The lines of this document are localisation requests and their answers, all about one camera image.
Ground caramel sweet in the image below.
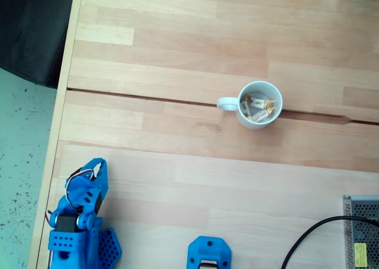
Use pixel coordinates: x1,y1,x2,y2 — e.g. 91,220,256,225
244,94,275,110
247,107,276,123
240,100,252,118

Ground blue printed post base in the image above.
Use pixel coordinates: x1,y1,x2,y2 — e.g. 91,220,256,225
187,235,232,269

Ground thick black cable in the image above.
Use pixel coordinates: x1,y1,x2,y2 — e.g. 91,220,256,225
280,215,379,269

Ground wooden base board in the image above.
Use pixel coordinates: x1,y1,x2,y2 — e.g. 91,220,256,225
38,143,379,269

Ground white printed mug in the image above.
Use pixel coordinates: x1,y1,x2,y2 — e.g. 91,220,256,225
217,81,284,131

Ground black upholstered seat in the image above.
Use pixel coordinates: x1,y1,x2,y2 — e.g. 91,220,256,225
0,0,76,89

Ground perforated metal power supply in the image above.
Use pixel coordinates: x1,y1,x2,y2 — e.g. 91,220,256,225
342,194,379,269

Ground red white black gripper cable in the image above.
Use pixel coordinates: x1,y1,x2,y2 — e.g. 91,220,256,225
64,168,100,213

